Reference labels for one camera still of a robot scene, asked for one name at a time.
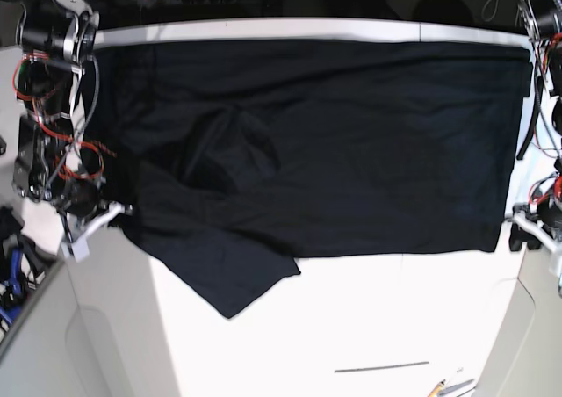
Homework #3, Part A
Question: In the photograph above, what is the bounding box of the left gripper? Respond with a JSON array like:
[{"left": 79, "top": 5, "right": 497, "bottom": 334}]
[{"left": 506, "top": 201, "right": 561, "bottom": 256}]

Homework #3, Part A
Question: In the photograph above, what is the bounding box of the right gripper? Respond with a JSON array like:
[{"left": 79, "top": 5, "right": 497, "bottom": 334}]
[{"left": 61, "top": 200, "right": 133, "bottom": 244}]

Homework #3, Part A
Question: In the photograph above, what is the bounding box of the black T-shirt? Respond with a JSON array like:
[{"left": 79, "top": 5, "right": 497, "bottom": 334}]
[{"left": 86, "top": 39, "right": 532, "bottom": 318}]

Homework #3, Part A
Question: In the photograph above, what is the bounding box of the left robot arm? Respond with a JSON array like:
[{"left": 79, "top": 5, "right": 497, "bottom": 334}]
[{"left": 511, "top": 0, "right": 561, "bottom": 256}]

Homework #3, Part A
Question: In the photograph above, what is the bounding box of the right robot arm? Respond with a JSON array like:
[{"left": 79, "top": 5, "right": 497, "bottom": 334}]
[{"left": 4, "top": 0, "right": 132, "bottom": 247}]

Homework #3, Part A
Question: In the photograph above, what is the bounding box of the blue black tool pile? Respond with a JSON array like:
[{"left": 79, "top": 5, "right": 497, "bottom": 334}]
[{"left": 1, "top": 206, "right": 56, "bottom": 340}]

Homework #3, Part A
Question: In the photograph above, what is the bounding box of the grey right chair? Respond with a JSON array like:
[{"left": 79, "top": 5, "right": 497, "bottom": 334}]
[{"left": 470, "top": 252, "right": 561, "bottom": 397}]

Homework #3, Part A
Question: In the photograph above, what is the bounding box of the black thin rod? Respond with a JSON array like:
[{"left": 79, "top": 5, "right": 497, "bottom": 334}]
[{"left": 334, "top": 361, "right": 429, "bottom": 373}]

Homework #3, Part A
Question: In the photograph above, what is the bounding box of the grey metal tool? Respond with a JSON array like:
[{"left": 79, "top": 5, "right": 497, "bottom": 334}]
[{"left": 438, "top": 379, "right": 475, "bottom": 395}]

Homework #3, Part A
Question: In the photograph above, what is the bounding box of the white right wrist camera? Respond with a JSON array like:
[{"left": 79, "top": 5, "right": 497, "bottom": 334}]
[{"left": 60, "top": 238, "right": 90, "bottom": 263}]

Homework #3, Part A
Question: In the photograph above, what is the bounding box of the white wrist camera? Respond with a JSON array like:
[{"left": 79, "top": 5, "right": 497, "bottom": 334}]
[
  {"left": 551, "top": 255, "right": 562, "bottom": 298},
  {"left": 60, "top": 238, "right": 90, "bottom": 263}
]

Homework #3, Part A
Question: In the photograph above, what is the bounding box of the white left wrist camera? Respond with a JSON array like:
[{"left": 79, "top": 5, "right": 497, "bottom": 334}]
[{"left": 551, "top": 255, "right": 562, "bottom": 298}]

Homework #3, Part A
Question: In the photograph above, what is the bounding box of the yellow handled tool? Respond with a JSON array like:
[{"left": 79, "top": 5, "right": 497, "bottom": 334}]
[{"left": 427, "top": 379, "right": 446, "bottom": 397}]

